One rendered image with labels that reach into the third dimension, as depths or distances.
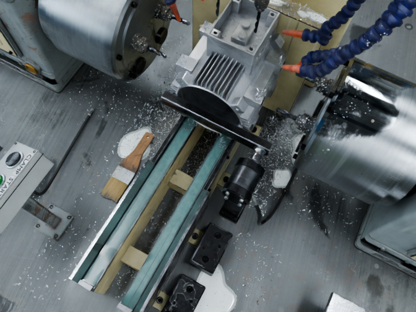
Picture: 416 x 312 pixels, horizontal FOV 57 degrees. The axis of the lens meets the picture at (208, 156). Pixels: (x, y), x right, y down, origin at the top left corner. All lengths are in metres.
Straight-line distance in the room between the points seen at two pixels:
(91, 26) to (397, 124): 0.60
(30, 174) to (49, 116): 0.38
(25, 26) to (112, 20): 0.23
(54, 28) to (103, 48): 0.12
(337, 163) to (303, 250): 0.31
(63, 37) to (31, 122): 0.32
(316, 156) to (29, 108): 0.77
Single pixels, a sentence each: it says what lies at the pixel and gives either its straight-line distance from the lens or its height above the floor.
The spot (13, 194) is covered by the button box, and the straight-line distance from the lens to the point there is 0.77.
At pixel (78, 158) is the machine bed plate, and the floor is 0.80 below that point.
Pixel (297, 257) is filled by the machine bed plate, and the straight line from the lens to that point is 0.97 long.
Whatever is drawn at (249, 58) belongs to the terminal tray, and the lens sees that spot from 0.76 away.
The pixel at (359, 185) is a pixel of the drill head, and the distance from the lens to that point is 0.77.
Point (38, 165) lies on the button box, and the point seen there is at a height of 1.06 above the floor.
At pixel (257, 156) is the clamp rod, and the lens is 0.78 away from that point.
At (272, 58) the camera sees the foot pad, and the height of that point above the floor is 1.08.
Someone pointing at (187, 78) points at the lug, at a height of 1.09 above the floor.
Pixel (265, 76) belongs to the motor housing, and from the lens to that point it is 0.82.
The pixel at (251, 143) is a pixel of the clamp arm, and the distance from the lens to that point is 0.79.
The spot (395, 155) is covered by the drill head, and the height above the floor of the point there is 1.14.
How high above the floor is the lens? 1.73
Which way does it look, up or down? 67 degrees down
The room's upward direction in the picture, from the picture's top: 6 degrees clockwise
